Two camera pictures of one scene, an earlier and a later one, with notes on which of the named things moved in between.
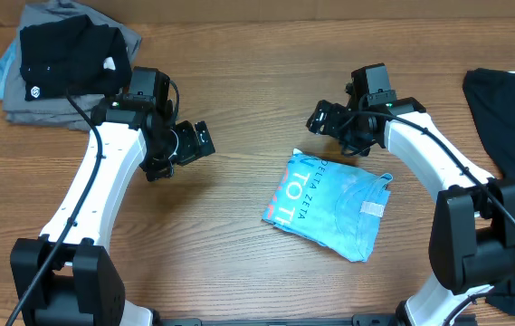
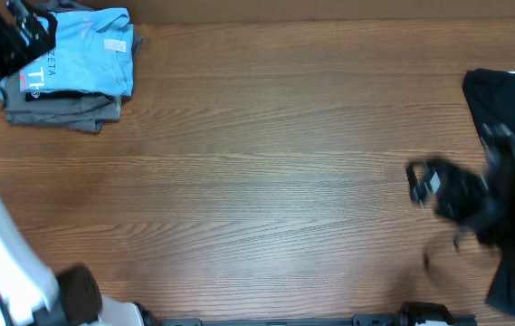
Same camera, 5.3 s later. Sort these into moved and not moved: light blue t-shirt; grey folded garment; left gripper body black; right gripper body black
Moved: left gripper body black; light blue t-shirt; right gripper body black
Not moved: grey folded garment
